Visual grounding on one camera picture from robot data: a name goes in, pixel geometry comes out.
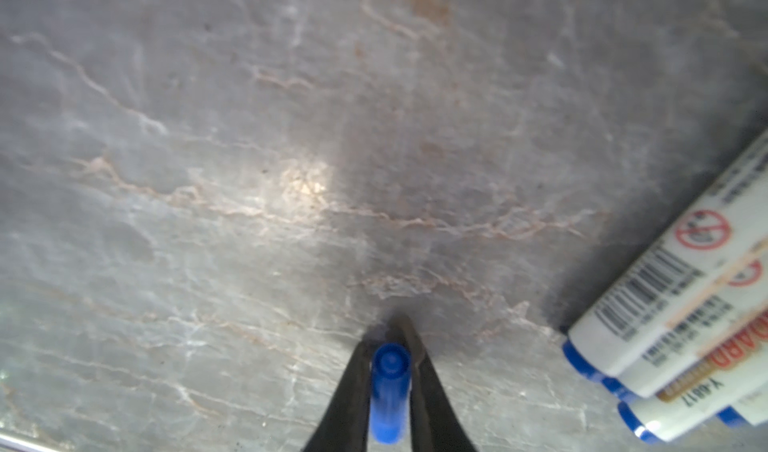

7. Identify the white marker pen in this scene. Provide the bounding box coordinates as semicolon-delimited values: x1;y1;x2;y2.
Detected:
617;313;767;444
562;133;767;381
717;385;768;428
601;257;767;401

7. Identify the blue pen cap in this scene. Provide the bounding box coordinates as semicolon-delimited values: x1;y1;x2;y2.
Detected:
369;342;411;445

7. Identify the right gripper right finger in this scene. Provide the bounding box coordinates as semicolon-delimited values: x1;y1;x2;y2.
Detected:
386;313;477;452

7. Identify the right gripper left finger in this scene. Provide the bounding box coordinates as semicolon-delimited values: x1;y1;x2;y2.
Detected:
303;340;375;452

